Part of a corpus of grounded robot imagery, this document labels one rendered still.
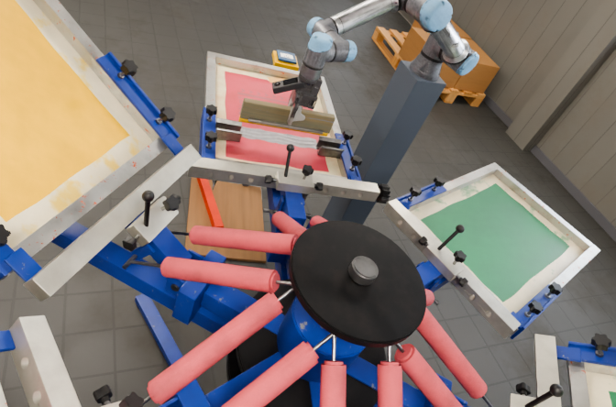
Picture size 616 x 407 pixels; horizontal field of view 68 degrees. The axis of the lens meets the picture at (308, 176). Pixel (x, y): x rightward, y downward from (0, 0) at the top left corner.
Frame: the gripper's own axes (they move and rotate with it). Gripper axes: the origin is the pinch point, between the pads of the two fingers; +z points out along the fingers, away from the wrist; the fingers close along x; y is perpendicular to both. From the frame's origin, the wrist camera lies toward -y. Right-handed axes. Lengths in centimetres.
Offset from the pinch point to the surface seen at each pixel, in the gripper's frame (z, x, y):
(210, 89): 9.9, 25.9, -27.8
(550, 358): -7, -97, 59
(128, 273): 16, -63, -48
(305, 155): 13.5, -3.3, 11.3
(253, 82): 13.5, 43.9, -7.5
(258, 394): -11, -106, -21
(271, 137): 12.7, 4.1, -2.4
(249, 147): 13.4, -3.7, -11.7
